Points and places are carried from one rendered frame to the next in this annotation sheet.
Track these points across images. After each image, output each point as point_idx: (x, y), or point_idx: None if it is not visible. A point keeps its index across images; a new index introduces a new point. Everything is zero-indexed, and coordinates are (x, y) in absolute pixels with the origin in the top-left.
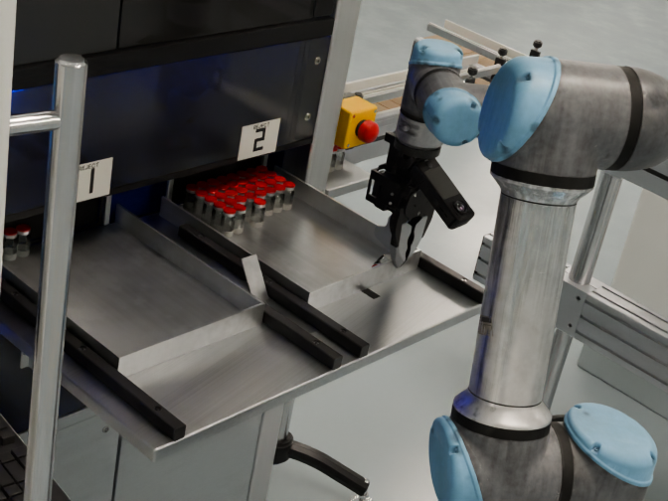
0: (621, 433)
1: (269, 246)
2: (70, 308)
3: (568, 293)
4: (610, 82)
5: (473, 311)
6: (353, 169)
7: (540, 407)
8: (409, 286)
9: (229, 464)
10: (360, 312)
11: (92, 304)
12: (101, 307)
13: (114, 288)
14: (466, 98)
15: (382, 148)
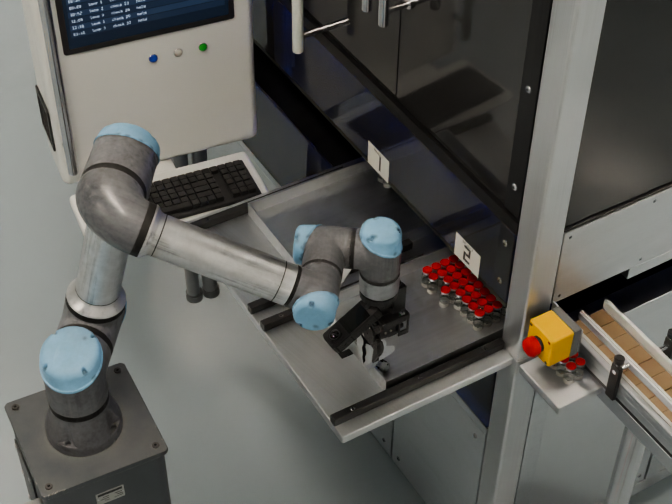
0: (64, 352)
1: (411, 306)
2: (323, 201)
3: None
4: (97, 156)
5: (326, 418)
6: (569, 393)
7: (78, 298)
8: (356, 380)
9: (458, 482)
10: (319, 341)
11: (327, 210)
12: (324, 214)
13: (346, 221)
14: (298, 231)
15: (648, 443)
